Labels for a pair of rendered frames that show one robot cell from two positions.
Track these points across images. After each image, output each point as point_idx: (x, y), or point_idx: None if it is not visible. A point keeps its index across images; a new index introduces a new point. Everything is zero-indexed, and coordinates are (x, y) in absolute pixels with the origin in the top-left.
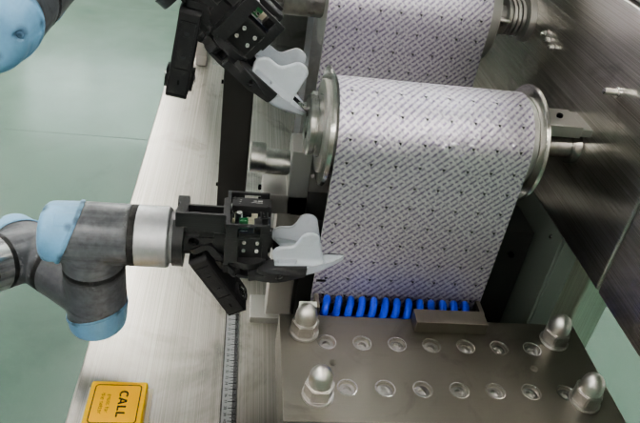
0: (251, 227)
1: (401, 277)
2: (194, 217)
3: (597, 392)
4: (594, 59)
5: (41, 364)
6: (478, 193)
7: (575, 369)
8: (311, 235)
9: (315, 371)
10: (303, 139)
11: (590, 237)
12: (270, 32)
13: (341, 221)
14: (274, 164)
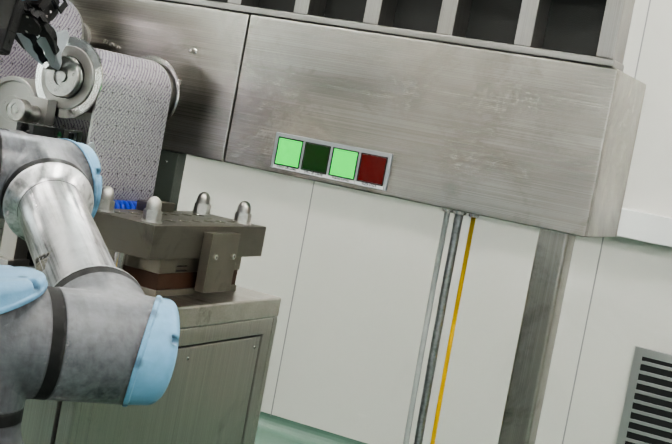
0: (74, 131)
1: (119, 185)
2: (42, 129)
3: (249, 209)
4: (165, 41)
5: None
6: (152, 115)
7: (223, 218)
8: (92, 143)
9: (153, 198)
10: (55, 89)
11: (205, 137)
12: (61, 7)
13: (97, 137)
14: (34, 112)
